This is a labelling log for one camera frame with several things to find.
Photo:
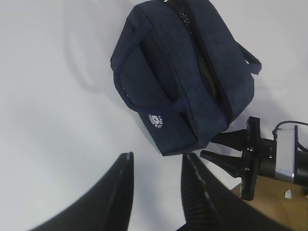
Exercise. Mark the navy blue lunch bag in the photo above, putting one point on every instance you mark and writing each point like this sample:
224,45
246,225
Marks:
178,66

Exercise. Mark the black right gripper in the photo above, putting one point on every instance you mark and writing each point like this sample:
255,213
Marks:
259,156

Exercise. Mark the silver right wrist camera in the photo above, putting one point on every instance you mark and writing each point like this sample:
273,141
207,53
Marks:
286,149

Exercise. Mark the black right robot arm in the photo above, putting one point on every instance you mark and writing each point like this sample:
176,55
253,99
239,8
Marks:
301,156

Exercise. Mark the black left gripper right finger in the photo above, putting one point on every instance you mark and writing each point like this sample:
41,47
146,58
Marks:
210,206

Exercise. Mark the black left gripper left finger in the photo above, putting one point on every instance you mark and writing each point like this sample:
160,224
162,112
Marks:
106,206

